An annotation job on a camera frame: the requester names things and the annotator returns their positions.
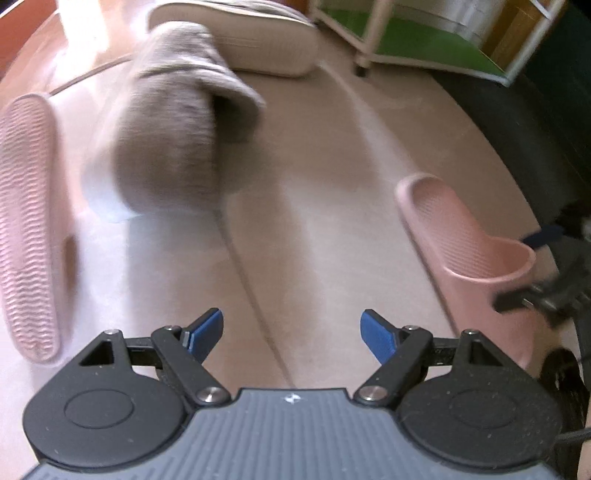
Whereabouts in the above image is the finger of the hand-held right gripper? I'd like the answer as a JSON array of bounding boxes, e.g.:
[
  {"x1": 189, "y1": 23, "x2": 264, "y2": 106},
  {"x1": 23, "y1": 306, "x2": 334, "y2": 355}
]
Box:
[
  {"x1": 521, "y1": 224, "x2": 567, "y2": 250},
  {"x1": 493, "y1": 281, "x2": 555, "y2": 315}
]

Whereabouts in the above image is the pink rubber slipper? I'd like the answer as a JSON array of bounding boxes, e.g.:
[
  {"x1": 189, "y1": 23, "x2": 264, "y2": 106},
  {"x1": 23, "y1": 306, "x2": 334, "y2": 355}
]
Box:
[
  {"x1": 0, "y1": 93, "x2": 78, "y2": 363},
  {"x1": 394, "y1": 173, "x2": 548, "y2": 370}
]

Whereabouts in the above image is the dark furniture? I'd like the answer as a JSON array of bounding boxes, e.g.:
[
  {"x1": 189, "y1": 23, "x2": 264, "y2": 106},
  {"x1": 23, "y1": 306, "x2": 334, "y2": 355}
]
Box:
[{"x1": 427, "y1": 0, "x2": 591, "y2": 222}]

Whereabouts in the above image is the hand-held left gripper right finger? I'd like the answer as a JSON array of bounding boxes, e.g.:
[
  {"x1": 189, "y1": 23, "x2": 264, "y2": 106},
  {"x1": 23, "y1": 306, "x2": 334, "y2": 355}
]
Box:
[{"x1": 355, "y1": 309, "x2": 527, "y2": 409}]

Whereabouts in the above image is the grey knitted fuzzy slipper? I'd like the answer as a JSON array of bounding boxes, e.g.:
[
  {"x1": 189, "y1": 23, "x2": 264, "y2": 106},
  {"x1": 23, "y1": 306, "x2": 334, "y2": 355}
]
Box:
[{"x1": 113, "y1": 21, "x2": 267, "y2": 214}]

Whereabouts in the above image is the white rack with green board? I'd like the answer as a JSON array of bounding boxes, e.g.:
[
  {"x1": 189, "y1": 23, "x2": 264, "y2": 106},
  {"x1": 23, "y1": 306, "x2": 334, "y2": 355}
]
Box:
[{"x1": 308, "y1": 0, "x2": 566, "y2": 88}]

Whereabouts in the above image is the beige cushion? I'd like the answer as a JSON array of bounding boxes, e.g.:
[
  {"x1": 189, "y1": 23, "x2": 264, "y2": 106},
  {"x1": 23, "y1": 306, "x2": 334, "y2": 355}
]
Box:
[{"x1": 147, "y1": 1, "x2": 320, "y2": 78}]

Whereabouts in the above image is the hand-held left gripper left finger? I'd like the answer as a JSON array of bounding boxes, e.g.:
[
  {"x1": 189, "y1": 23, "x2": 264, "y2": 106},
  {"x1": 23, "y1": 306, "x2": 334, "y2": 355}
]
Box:
[{"x1": 78, "y1": 308, "x2": 232, "y2": 408}]

